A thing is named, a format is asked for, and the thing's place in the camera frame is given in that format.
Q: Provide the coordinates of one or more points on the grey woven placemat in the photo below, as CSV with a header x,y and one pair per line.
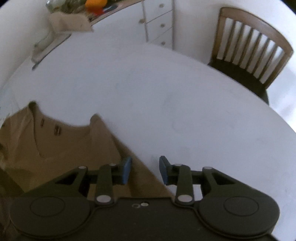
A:
x,y
39,55

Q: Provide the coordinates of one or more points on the white drawer cabinet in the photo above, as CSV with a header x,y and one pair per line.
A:
x,y
137,22

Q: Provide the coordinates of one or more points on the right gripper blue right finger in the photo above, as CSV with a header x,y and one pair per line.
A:
x,y
164,169

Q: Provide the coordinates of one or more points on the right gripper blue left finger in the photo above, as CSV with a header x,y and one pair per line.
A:
x,y
124,170

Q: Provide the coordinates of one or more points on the brown two-tone sweater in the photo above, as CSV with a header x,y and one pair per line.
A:
x,y
36,149

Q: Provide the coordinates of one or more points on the orange fruit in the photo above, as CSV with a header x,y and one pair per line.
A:
x,y
93,4

